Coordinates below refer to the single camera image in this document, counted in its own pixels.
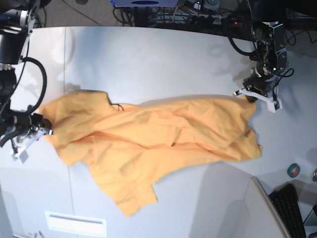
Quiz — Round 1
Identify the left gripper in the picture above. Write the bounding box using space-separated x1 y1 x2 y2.
242 68 277 103

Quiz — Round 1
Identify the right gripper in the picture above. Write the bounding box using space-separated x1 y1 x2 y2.
0 114 52 138

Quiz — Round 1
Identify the orange yellow t-shirt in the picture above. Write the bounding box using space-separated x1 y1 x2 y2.
39 91 262 216

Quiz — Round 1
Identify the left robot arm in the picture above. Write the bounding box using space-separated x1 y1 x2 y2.
223 0 294 109

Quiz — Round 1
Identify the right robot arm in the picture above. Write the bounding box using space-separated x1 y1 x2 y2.
0 0 52 145

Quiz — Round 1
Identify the green tape roll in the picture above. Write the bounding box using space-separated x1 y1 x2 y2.
287 163 301 178

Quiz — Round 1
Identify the black power strip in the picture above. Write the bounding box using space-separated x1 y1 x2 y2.
185 15 226 27

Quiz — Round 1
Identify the black keyboard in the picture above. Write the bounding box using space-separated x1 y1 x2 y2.
269 183 306 238

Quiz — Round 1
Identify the white paper label on table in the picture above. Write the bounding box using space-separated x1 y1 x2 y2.
45 211 107 238

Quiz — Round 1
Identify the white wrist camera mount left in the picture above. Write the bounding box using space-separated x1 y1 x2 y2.
233 88 283 113

